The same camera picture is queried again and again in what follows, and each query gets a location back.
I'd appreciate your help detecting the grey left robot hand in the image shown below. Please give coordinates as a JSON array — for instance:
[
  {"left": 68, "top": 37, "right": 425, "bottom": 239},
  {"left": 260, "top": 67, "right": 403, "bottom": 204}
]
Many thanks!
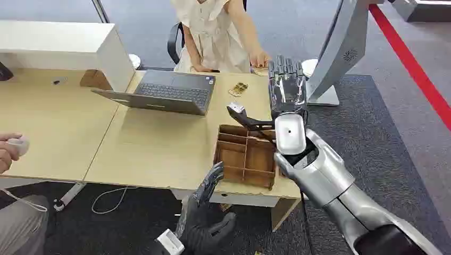
[{"left": 175, "top": 161, "right": 237, "bottom": 255}]

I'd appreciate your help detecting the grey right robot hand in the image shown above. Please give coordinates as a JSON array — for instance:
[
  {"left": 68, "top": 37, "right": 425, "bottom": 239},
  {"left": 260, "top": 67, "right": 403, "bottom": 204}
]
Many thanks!
[{"left": 227, "top": 55, "right": 310, "bottom": 131}]

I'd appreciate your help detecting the white controller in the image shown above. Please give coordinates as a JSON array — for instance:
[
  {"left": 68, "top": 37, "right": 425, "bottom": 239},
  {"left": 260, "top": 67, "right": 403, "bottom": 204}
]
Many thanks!
[{"left": 6, "top": 136, "right": 31, "bottom": 158}]

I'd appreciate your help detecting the white round stool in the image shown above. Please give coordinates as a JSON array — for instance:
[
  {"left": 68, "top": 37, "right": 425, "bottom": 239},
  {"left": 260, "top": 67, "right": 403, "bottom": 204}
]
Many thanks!
[
  {"left": 128, "top": 53, "right": 142, "bottom": 70},
  {"left": 301, "top": 58, "right": 320, "bottom": 79}
]

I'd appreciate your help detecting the person's left hand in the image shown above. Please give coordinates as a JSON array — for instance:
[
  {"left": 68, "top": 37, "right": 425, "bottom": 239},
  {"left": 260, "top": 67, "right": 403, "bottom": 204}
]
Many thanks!
[{"left": 249, "top": 49, "right": 272, "bottom": 69}]

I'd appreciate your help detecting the person's hand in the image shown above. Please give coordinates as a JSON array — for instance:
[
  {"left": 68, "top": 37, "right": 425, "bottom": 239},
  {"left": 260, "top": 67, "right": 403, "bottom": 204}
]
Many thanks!
[
  {"left": 191, "top": 64, "right": 220, "bottom": 74},
  {"left": 0, "top": 132, "right": 24, "bottom": 175},
  {"left": 249, "top": 49, "right": 272, "bottom": 69}
]

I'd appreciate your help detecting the golden card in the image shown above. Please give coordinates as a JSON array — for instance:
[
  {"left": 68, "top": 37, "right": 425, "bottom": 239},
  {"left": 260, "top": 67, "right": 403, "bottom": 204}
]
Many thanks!
[{"left": 228, "top": 82, "right": 249, "bottom": 98}]

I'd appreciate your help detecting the white under-desk drawer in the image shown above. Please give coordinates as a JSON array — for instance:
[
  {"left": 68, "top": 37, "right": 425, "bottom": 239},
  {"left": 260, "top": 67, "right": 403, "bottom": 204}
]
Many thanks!
[{"left": 170, "top": 188, "right": 282, "bottom": 208}]

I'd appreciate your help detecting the wooden card box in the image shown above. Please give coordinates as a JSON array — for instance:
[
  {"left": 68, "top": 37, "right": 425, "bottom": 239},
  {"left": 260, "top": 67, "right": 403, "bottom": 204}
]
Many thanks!
[{"left": 213, "top": 124, "right": 280, "bottom": 191}]

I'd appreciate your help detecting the person's right hand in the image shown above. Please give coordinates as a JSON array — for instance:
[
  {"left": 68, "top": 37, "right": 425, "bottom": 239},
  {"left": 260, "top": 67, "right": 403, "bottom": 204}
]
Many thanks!
[{"left": 191, "top": 64, "right": 220, "bottom": 74}]

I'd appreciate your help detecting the pale wooden desk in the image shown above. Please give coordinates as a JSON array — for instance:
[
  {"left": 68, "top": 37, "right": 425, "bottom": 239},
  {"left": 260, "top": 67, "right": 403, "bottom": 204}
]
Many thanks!
[
  {"left": 0, "top": 68, "right": 137, "bottom": 183},
  {"left": 83, "top": 71, "right": 304, "bottom": 233}
]

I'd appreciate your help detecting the person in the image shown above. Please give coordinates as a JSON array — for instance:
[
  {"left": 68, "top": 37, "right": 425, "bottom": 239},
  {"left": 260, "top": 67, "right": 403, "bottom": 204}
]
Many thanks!
[
  {"left": 0, "top": 132, "right": 50, "bottom": 255},
  {"left": 171, "top": 0, "right": 273, "bottom": 74}
]

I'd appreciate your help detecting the grey laptop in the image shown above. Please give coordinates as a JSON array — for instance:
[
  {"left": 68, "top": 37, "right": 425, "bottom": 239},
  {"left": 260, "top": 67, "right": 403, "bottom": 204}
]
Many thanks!
[{"left": 90, "top": 69, "right": 216, "bottom": 117}]

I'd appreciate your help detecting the black office chair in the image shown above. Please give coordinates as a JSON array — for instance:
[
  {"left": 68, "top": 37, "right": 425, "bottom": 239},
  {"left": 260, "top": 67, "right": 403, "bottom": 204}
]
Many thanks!
[{"left": 166, "top": 21, "right": 186, "bottom": 66}]

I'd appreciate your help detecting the metal desk leg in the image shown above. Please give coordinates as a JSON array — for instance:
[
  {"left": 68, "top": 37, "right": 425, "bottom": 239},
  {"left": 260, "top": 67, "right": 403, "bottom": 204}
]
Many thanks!
[{"left": 53, "top": 182, "right": 87, "bottom": 212}]

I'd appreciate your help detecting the grey platform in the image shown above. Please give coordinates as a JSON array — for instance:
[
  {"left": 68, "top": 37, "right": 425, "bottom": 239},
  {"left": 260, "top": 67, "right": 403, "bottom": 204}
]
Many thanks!
[{"left": 392, "top": 0, "right": 451, "bottom": 23}]

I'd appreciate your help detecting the brown cardboard piece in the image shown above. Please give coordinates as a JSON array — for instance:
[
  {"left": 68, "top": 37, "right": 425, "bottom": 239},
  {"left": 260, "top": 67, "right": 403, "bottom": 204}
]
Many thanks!
[{"left": 79, "top": 69, "right": 114, "bottom": 91}]

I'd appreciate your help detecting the metal pole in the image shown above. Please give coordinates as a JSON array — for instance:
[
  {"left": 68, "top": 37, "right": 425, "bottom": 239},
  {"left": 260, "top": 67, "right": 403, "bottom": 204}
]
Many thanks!
[{"left": 91, "top": 0, "right": 111, "bottom": 24}]

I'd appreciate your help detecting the white desk cabinet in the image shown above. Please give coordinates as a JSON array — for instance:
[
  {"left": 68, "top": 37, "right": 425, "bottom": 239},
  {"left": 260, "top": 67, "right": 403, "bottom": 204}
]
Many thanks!
[{"left": 0, "top": 20, "right": 136, "bottom": 94}]

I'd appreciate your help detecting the black object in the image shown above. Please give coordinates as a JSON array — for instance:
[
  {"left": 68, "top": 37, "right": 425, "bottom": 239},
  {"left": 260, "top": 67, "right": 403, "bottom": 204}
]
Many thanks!
[{"left": 0, "top": 61, "right": 14, "bottom": 82}]

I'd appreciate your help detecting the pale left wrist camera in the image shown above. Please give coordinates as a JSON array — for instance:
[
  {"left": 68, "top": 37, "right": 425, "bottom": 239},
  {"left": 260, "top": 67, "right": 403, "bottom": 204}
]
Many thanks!
[{"left": 156, "top": 228, "right": 186, "bottom": 255}]

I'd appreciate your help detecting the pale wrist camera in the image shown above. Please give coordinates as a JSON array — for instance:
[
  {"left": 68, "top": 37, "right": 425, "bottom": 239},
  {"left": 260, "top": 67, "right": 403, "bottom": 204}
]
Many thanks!
[
  {"left": 274, "top": 113, "right": 307, "bottom": 156},
  {"left": 156, "top": 228, "right": 186, "bottom": 255}
]

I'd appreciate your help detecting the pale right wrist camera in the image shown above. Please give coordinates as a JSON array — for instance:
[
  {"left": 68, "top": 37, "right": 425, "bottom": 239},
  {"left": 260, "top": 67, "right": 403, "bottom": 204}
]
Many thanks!
[{"left": 274, "top": 113, "right": 307, "bottom": 156}]

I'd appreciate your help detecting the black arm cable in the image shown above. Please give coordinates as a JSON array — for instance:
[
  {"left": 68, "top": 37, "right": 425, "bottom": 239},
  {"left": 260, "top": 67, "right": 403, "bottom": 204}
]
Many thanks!
[{"left": 299, "top": 190, "right": 315, "bottom": 255}]

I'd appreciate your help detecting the white cable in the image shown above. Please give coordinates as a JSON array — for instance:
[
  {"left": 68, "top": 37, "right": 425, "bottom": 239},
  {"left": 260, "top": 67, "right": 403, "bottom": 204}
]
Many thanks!
[{"left": 91, "top": 186, "right": 140, "bottom": 215}]

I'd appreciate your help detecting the white controller strap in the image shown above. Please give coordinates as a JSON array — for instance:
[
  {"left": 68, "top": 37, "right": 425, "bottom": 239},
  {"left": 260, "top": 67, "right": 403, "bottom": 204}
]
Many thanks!
[{"left": 0, "top": 188, "right": 48, "bottom": 213}]

